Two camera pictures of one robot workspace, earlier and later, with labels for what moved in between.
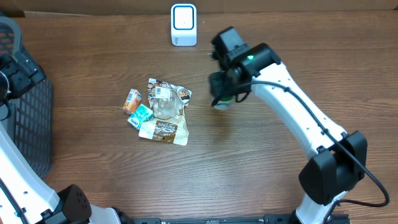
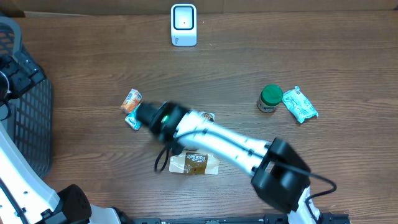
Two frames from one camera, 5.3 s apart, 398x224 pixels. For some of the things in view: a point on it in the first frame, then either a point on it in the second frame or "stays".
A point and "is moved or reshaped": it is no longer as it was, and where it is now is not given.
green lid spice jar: (222, 105) is moved or reshaped
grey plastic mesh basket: (27, 120) stays
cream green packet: (141, 114) stays
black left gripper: (22, 79) stays
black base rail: (288, 218) stays
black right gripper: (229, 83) to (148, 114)
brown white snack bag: (169, 123) to (196, 162)
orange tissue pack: (132, 101) stays
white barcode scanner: (183, 20) stays
